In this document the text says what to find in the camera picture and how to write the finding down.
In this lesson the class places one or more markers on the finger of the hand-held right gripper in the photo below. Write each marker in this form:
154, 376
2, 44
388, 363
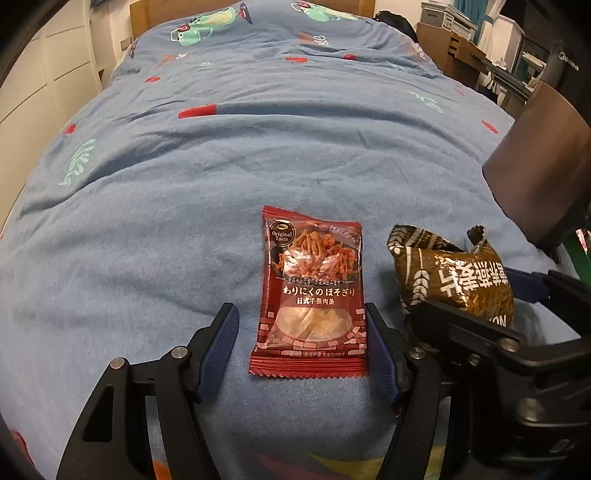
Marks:
524, 284
461, 332

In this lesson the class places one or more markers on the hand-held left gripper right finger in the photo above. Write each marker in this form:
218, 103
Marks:
381, 350

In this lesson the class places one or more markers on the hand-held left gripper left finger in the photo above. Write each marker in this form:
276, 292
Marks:
221, 341

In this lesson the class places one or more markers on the brown snack packet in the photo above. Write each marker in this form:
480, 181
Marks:
443, 277

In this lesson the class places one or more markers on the red snack packet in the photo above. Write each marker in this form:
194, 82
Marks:
309, 295

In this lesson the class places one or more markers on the brown leather chair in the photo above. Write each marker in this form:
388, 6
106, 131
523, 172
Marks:
540, 161

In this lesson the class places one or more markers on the blue printed blanket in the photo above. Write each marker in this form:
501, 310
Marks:
231, 161

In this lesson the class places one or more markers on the black device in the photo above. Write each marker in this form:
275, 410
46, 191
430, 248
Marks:
561, 67

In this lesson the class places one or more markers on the wooden cabinet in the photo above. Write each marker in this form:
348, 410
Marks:
461, 55

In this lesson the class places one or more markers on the black bag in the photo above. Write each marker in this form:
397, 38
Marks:
397, 23

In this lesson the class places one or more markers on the white wardrobe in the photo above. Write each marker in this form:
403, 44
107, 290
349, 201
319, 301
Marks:
55, 55

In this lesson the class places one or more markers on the wooden headboard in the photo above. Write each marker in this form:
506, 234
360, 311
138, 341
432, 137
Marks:
138, 14

